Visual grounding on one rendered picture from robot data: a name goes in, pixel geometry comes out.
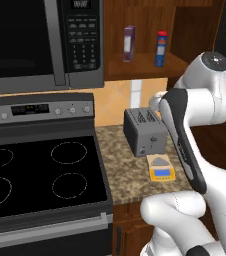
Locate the grey oven door handle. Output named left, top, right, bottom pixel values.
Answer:
left=0, top=212, right=110, bottom=252

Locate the black steel stove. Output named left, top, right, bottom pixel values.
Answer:
left=0, top=92, right=115, bottom=256

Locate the brown wooden wall cabinet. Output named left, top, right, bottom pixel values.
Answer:
left=103, top=0, right=190, bottom=82

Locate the white wall outlet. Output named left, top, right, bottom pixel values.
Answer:
left=130, top=78, right=143, bottom=110

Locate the black steel microwave oven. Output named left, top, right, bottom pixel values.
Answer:
left=0, top=0, right=106, bottom=96

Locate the blue bottle with red cap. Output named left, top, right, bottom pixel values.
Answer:
left=154, top=30, right=169, bottom=69

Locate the yellow digital scale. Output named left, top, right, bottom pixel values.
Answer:
left=145, top=153, right=177, bottom=183

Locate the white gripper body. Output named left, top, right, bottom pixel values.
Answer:
left=149, top=91, right=166, bottom=113

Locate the brown wooden base cabinet door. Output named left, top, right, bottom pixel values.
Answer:
left=112, top=201, right=157, bottom=256

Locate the grey microwave door handle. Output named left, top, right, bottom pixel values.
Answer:
left=44, top=0, right=68, bottom=87

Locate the purple food box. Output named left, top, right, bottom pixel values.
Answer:
left=122, top=25, right=136, bottom=63

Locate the grey toaster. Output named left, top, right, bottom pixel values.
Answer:
left=122, top=106, right=170, bottom=158

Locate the black base cabinet handle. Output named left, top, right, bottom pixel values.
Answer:
left=116, top=225, right=122, bottom=256

